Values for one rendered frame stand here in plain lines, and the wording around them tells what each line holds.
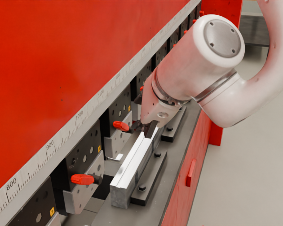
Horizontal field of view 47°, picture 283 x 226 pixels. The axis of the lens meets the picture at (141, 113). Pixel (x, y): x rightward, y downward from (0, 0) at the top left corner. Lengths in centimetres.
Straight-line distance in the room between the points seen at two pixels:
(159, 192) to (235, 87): 78
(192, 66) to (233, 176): 227
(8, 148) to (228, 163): 244
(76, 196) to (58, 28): 34
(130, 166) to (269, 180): 173
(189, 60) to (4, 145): 28
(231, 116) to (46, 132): 29
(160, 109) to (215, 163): 222
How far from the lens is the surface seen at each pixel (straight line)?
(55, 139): 58
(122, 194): 111
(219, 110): 49
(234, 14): 252
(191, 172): 170
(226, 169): 275
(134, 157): 121
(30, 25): 48
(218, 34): 46
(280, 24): 46
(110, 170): 129
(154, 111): 59
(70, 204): 70
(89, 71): 65
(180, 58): 48
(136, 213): 114
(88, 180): 64
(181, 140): 147
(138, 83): 96
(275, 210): 252
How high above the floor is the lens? 171
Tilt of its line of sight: 30 degrees down
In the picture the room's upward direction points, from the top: straight up
